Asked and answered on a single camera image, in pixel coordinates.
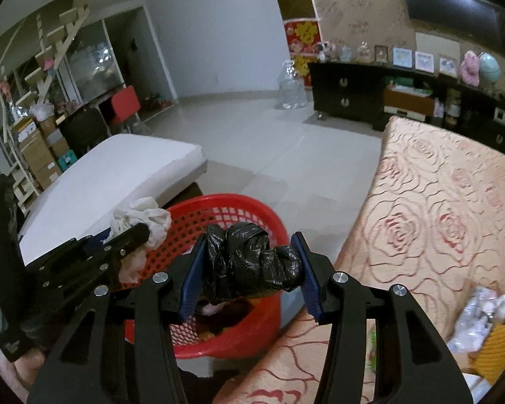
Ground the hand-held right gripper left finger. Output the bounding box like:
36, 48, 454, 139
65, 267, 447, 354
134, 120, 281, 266
27, 233, 209, 404

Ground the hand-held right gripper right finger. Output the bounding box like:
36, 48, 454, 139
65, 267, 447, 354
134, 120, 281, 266
290, 231, 474, 404

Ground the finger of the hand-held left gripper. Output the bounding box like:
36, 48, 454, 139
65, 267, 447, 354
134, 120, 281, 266
72, 231, 112, 257
103, 222, 151, 264

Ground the white tissue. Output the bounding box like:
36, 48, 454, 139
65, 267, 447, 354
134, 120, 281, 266
110, 197, 172, 283

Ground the black plastic bag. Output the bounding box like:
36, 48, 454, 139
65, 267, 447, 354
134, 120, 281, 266
200, 221, 304, 301

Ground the red plastic mesh basket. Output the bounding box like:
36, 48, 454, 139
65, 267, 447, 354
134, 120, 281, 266
118, 194, 290, 360

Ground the clear wrapper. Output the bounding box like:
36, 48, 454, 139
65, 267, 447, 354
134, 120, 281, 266
448, 286, 505, 354

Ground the white mattress bed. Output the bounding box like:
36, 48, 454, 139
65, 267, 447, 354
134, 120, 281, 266
19, 134, 207, 257

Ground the stack of cardboard boxes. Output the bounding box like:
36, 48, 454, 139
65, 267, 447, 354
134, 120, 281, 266
8, 115, 70, 190

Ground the black chair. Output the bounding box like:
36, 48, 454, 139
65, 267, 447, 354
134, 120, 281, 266
59, 107, 110, 152

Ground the red chair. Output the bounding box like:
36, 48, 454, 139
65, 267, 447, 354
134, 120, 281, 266
109, 85, 142, 129

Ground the white plastic bag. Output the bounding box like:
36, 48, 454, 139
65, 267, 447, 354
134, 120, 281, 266
29, 103, 54, 121

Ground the glass sliding door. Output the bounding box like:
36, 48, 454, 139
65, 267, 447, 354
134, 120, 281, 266
67, 19, 125, 104

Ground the white staircase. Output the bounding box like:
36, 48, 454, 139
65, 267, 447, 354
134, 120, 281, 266
0, 0, 93, 215

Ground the clear water jug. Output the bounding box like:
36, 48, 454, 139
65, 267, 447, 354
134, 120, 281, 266
275, 60, 308, 110

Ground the black television cabinet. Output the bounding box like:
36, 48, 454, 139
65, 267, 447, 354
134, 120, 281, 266
309, 61, 505, 156

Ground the brown wooden box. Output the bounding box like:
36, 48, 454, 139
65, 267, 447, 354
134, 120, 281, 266
383, 86, 432, 114

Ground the green flat box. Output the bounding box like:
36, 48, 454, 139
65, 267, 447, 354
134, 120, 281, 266
387, 76, 430, 93

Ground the beige tin can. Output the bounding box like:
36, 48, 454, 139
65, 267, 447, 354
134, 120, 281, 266
446, 90, 462, 117

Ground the red floral poster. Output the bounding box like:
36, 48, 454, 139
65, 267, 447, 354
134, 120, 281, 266
283, 18, 323, 87

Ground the pink plush toy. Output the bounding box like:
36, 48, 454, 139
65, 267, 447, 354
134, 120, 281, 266
460, 50, 481, 86

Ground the pale blue globe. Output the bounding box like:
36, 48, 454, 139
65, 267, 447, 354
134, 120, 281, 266
479, 50, 502, 89

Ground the white rectangular wall panel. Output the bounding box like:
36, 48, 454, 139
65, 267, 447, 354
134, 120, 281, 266
416, 30, 461, 57

